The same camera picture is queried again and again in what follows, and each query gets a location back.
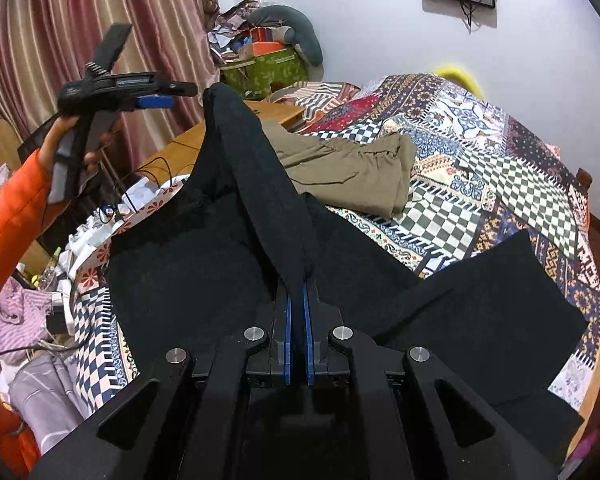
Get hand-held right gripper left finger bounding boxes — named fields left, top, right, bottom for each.
left=27, top=280, right=293, bottom=480

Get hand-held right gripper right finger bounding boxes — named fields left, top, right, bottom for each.
left=302, top=280, right=576, bottom=480

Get black pants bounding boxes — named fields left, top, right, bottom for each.
left=102, top=82, right=589, bottom=467

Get olive green pants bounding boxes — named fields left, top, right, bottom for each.
left=266, top=122, right=417, bottom=219

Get person's left hand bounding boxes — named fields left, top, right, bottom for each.
left=38, top=115, right=117, bottom=173

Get pile of printed papers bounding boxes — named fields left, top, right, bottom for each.
left=207, top=0, right=261, bottom=68

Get striped red curtain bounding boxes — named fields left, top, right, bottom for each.
left=0, top=0, right=227, bottom=163

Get orange box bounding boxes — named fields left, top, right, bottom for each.
left=240, top=40, right=287, bottom=59

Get wooden bedside table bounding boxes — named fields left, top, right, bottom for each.
left=135, top=100, right=307, bottom=183

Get light wooden board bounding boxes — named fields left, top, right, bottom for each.
left=0, top=119, right=24, bottom=201

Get patchwork printed blanket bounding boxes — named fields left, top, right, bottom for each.
left=69, top=72, right=600, bottom=423

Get grey cloth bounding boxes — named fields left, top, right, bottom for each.
left=7, top=354, right=95, bottom=457

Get yellow round object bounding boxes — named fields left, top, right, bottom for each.
left=426, top=62, right=482, bottom=97

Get person's orange garment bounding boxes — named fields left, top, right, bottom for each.
left=0, top=390, right=42, bottom=477

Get thin black cable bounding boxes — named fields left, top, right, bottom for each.
left=111, top=156, right=193, bottom=213

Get black monitor cable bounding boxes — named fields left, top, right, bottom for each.
left=459, top=0, right=482, bottom=34

